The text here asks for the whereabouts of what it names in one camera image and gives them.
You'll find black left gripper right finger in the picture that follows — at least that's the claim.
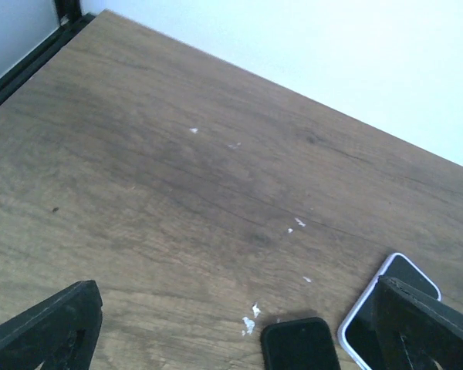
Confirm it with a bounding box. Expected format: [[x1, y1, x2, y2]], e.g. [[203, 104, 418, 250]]
[[373, 276, 463, 369]]

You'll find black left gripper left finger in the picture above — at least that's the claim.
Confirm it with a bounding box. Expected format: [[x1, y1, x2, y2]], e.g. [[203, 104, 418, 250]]
[[0, 280, 103, 369]]

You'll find phone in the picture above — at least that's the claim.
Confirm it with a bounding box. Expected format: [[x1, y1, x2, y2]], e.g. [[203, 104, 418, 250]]
[[337, 253, 441, 369], [260, 317, 340, 370]]

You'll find phone in black case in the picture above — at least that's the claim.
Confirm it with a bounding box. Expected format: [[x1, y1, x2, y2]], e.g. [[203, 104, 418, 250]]
[[260, 317, 340, 370]]

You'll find black enclosure frame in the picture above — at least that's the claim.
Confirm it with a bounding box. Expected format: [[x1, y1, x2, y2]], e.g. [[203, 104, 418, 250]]
[[0, 0, 95, 105]]

